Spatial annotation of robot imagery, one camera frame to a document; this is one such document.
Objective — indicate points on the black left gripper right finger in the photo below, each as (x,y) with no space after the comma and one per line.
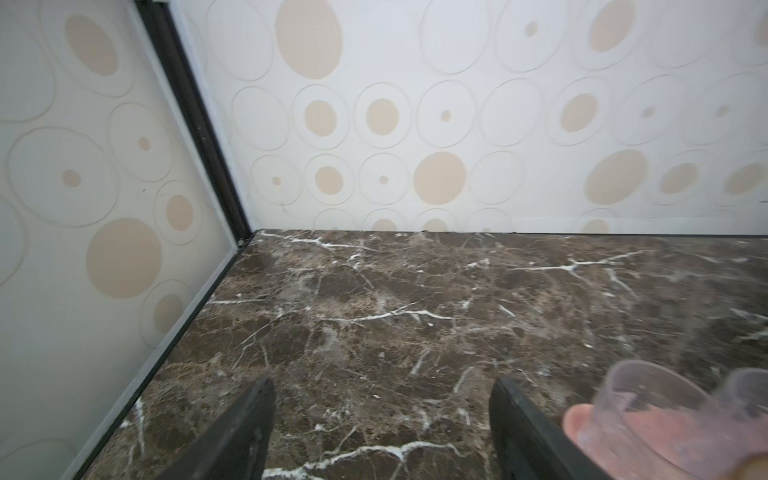
(528,445)

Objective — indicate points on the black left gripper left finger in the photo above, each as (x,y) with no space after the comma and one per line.
(236,444)

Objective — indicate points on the clear faceted glass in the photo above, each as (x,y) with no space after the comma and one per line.
(742,399)
(634,385)

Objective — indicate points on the tall yellow plastic tumbler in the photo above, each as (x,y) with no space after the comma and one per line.
(754,467)

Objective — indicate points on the pink plastic tray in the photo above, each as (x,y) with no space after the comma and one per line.
(661,443)

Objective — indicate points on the black corner frame post left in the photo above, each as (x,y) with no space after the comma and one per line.
(166,42)

